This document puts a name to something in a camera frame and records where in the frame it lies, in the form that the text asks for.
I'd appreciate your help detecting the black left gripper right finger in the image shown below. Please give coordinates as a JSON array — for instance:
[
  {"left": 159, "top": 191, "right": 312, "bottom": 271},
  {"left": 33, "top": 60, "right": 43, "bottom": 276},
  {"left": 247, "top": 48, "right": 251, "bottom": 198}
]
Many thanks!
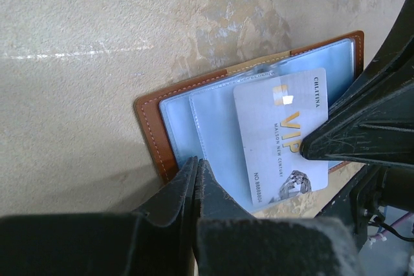
[{"left": 194, "top": 160, "right": 364, "bottom": 275}]

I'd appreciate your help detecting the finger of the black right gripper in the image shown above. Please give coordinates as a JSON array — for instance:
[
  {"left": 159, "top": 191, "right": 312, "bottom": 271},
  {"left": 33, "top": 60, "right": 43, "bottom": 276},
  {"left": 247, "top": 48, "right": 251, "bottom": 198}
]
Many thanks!
[
  {"left": 300, "top": 85, "right": 413, "bottom": 169},
  {"left": 329, "top": 0, "right": 413, "bottom": 118}
]

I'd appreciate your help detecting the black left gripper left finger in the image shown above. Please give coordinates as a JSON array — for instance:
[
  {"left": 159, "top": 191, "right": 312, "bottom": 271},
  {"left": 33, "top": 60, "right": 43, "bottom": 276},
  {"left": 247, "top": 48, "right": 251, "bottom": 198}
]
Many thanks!
[{"left": 1, "top": 157, "right": 198, "bottom": 275}]

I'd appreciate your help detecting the silver VIP card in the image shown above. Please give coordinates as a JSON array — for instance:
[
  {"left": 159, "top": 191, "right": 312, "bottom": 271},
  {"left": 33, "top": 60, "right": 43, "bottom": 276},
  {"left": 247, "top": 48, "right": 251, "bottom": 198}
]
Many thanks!
[{"left": 234, "top": 67, "right": 329, "bottom": 207}]

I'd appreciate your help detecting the brown leather card holder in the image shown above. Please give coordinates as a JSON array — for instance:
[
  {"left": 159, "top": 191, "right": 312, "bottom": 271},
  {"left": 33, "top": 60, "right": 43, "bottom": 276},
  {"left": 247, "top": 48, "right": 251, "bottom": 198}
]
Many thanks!
[{"left": 134, "top": 30, "right": 365, "bottom": 186}]

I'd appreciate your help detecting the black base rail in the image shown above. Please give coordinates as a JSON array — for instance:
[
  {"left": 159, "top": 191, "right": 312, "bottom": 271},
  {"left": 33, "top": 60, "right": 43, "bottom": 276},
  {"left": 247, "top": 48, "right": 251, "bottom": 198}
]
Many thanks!
[{"left": 317, "top": 165, "right": 384, "bottom": 235}]

